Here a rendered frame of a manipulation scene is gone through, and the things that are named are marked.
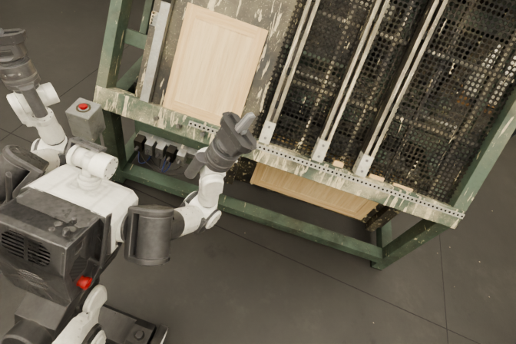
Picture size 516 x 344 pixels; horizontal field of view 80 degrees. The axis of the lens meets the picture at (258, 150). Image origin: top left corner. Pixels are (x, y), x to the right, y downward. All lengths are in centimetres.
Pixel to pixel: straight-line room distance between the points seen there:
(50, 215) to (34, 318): 37
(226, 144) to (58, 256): 46
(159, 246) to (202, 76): 108
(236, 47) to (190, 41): 24
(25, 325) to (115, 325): 90
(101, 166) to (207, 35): 105
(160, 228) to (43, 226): 26
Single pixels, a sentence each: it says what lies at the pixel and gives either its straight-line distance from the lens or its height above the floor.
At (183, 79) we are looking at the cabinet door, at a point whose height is 104.
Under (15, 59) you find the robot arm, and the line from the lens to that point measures 109.
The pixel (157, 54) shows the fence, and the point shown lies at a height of 113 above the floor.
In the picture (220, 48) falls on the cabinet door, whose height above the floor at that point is 123.
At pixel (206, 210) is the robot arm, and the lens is 112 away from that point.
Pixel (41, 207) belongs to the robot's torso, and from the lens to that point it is 92.
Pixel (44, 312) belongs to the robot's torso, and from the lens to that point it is 116.
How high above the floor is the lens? 216
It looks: 48 degrees down
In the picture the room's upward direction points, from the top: 21 degrees clockwise
